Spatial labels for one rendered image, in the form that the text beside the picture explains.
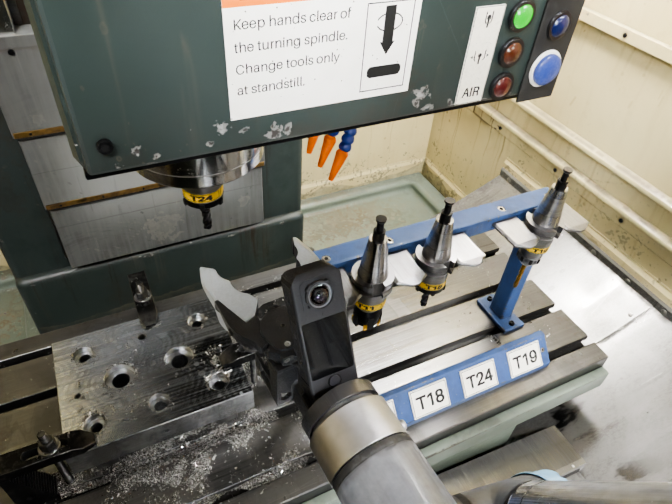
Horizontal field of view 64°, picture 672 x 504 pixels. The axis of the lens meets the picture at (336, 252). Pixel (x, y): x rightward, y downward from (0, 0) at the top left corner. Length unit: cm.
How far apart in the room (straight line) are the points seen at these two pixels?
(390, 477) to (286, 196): 104
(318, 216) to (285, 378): 141
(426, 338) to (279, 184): 53
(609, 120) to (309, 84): 111
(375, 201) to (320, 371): 155
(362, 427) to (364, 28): 30
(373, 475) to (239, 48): 32
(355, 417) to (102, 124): 28
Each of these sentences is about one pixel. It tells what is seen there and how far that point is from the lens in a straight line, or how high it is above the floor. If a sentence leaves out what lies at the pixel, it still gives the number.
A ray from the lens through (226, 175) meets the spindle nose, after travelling 60.
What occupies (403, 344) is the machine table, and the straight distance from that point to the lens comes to 111.
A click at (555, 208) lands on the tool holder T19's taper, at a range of 93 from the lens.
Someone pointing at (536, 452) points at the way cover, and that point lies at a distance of 126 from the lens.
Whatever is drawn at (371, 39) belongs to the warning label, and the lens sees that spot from 44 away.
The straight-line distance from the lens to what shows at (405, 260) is 82.
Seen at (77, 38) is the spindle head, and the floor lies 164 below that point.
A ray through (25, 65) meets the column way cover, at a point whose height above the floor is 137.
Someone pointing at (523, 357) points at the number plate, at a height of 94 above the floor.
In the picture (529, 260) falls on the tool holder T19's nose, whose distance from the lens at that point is 99.
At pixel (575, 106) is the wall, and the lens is 152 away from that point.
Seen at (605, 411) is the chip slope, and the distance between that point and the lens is 137.
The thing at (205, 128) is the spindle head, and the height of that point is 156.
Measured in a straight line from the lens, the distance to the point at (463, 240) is 88.
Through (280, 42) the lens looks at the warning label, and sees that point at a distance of 41.
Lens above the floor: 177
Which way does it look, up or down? 43 degrees down
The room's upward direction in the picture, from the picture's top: 5 degrees clockwise
